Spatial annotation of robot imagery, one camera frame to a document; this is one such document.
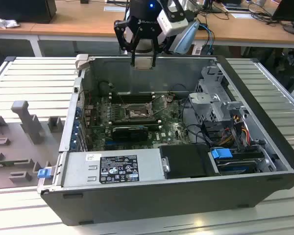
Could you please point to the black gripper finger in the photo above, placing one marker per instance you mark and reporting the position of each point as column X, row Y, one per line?
column 153, row 56
column 120, row 34

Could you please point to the silver-topped CPU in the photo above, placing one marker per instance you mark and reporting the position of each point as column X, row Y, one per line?
column 143, row 64

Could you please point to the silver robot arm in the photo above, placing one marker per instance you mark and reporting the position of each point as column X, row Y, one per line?
column 187, row 34

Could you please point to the RAM slot with white clips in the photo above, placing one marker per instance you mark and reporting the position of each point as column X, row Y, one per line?
column 134, row 93
column 134, row 120
column 134, row 98

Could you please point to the CPU socket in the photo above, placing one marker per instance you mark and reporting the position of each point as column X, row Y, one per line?
column 137, row 112

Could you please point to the blue expansion slot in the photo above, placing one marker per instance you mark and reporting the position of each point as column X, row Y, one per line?
column 109, row 142

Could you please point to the silver coin battery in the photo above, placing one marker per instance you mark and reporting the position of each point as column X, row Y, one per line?
column 171, row 99

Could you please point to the gray case latch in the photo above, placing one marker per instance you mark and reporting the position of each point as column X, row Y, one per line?
column 81, row 61

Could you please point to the wooden desk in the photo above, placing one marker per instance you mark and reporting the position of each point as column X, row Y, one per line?
column 63, row 27

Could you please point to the black monitor stand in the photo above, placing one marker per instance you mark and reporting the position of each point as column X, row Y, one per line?
column 212, row 7

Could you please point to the metal drive cage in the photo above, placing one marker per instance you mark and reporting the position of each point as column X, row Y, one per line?
column 210, row 100

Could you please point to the green motherboard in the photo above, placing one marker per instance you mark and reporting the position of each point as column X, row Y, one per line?
column 171, row 132

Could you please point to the black graphics card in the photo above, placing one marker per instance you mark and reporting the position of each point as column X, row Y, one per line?
column 129, row 133

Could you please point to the white paper sheet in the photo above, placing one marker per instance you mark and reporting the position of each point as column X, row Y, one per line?
column 242, row 15

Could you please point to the black box on desk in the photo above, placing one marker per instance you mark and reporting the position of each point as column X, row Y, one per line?
column 22, row 11

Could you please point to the black plastic shroud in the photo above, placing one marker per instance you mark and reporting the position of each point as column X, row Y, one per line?
column 186, row 160

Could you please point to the crumpled white paper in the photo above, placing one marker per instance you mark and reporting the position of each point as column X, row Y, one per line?
column 5, row 23

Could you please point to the hard disk in blue carrier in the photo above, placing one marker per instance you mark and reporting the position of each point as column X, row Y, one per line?
column 221, row 154

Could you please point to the gray power supply unit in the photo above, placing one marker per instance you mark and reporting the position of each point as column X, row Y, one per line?
column 78, row 171

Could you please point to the black computer monitor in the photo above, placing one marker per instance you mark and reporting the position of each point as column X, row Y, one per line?
column 287, row 9

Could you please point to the black PC case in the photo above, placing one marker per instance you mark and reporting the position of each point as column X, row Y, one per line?
column 161, row 205

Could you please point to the gray parts rack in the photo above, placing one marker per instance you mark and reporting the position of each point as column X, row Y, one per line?
column 14, row 147

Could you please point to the blue plastic latch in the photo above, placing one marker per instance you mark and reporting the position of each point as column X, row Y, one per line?
column 44, row 173

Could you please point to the green RAM stick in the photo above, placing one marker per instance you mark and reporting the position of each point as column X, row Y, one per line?
column 0, row 164

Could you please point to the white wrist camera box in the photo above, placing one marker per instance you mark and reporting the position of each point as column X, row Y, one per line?
column 172, row 24

